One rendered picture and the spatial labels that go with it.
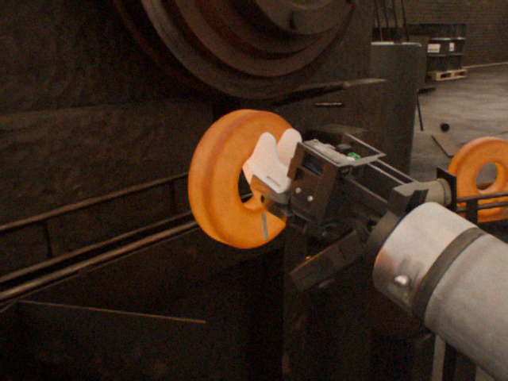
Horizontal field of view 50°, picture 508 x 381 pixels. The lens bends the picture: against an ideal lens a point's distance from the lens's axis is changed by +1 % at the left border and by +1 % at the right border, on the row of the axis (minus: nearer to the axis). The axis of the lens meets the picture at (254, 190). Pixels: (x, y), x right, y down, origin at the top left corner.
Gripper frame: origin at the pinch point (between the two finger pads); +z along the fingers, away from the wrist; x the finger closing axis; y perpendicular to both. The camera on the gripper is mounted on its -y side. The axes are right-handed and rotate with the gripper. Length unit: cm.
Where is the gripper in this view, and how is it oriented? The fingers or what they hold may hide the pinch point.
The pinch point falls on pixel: (250, 163)
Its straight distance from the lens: 60.6
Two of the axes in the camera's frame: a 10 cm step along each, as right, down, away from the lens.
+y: 1.9, -8.6, -4.7
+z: -6.4, -4.8, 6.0
